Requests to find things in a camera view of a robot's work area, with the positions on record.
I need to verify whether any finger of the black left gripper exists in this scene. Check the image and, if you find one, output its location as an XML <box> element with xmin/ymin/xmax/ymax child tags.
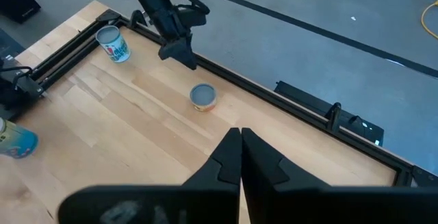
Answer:
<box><xmin>177</xmin><ymin>6</ymin><xmax>210</xmax><ymax>70</ymax></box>
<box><xmin>159</xmin><ymin>38</ymin><xmax>182</xmax><ymax>60</ymax></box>

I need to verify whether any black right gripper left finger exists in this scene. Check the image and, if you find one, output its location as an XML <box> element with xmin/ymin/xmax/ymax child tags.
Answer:
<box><xmin>57</xmin><ymin>127</ymin><xmax>242</xmax><ymax>224</ymax></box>

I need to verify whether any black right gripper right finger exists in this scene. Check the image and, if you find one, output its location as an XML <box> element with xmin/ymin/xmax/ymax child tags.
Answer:
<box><xmin>241</xmin><ymin>127</ymin><xmax>438</xmax><ymax>224</ymax></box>

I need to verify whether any small orange-yellow label can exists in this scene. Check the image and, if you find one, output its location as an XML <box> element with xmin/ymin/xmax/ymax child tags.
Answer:
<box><xmin>189</xmin><ymin>82</ymin><xmax>218</xmax><ymax>112</ymax></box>

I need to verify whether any white and teal labelled can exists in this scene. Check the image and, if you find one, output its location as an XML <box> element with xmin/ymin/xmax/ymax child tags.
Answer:
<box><xmin>94</xmin><ymin>24</ymin><xmax>131</xmax><ymax>64</ymax></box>

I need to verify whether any blue berries label can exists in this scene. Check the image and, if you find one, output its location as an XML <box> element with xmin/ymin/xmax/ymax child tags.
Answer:
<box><xmin>0</xmin><ymin>117</ymin><xmax>39</xmax><ymax>160</ymax></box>

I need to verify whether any black frame clamp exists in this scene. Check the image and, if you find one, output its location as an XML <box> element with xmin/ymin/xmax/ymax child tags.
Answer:
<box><xmin>129</xmin><ymin>9</ymin><xmax>149</xmax><ymax>29</ymax></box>
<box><xmin>324</xmin><ymin>102</ymin><xmax>343</xmax><ymax>132</ymax></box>
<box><xmin>348</xmin><ymin>114</ymin><xmax>365</xmax><ymax>131</ymax></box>

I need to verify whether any black aluminium table frame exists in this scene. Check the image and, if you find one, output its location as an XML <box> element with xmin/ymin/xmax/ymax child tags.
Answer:
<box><xmin>15</xmin><ymin>8</ymin><xmax>438</xmax><ymax>188</ymax></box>

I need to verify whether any yellow floor cable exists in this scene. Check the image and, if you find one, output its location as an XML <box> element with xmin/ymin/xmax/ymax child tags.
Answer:
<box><xmin>420</xmin><ymin>0</ymin><xmax>438</xmax><ymax>40</ymax></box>

